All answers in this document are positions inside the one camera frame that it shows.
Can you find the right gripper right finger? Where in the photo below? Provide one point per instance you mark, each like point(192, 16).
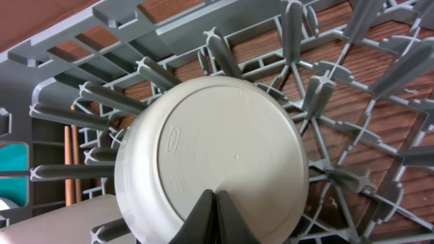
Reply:
point(232, 228)

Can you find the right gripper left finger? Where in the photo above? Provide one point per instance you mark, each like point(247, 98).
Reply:
point(198, 228)

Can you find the grey bowl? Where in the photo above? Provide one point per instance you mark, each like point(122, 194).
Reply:
point(217, 133)

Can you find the pale green cup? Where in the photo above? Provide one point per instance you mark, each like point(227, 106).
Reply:
point(67, 225)

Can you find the grey dishwasher rack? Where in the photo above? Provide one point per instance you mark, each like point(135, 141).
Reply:
point(368, 183)

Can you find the teal serving tray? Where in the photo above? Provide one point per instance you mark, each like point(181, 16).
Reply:
point(14, 159)

